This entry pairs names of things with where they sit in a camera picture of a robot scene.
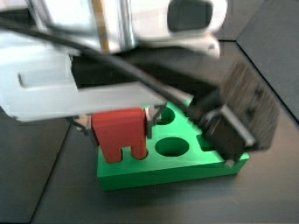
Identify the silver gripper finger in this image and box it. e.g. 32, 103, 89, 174
67, 115, 99, 146
145, 104, 166, 139

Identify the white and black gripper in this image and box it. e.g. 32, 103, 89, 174
0, 0, 229, 122

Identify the red square-circle block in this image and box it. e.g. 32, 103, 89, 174
91, 108, 147, 164

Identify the green foam shape board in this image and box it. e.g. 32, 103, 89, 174
98, 104, 249, 191

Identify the black cable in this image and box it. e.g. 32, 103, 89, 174
0, 17, 197, 117

